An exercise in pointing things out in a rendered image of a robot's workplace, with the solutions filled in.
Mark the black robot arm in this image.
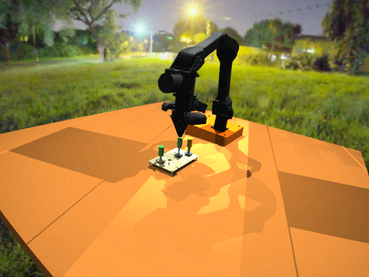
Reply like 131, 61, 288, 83
158, 31, 239, 132

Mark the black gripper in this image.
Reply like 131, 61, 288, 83
161, 92, 207, 137

